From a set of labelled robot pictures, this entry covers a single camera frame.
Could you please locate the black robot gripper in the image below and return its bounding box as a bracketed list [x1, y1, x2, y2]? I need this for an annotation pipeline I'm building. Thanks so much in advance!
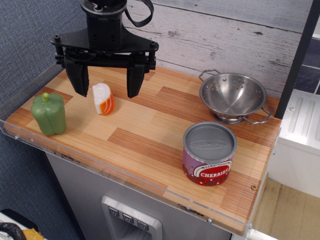
[50, 0, 159, 98]

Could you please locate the cherries tin can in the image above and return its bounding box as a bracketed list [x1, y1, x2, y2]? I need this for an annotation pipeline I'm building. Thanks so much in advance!
[182, 121, 237, 187]

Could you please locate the steel colander pot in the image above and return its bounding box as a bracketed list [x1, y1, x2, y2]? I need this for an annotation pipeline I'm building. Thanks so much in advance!
[198, 69, 272, 125]

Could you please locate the white orange toy food slice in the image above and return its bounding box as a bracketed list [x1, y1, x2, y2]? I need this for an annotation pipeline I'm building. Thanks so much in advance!
[92, 83, 115, 115]

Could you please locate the green toy bell pepper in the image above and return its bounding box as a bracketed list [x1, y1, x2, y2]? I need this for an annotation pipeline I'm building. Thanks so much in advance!
[30, 92, 67, 136]

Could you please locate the clear acrylic table guard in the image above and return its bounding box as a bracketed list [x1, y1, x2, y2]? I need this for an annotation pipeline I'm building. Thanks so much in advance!
[4, 67, 281, 235]

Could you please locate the silver toy fridge cabinet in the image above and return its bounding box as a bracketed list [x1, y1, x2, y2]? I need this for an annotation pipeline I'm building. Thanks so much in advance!
[47, 154, 232, 240]

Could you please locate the yellow cloth piece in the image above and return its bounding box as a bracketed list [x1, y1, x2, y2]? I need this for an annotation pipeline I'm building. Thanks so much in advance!
[22, 228, 45, 240]

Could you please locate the white toy sink counter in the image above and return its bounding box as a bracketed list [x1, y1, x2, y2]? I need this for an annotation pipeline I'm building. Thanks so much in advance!
[267, 89, 320, 197]

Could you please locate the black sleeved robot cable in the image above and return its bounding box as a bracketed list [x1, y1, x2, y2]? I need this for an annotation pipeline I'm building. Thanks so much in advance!
[124, 0, 154, 28]

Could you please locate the black braided cable bottom-left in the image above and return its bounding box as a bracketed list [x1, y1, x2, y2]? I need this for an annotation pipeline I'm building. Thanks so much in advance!
[0, 221, 25, 240]

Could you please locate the black vertical frame post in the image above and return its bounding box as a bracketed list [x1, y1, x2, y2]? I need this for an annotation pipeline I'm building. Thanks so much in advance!
[274, 0, 320, 119]

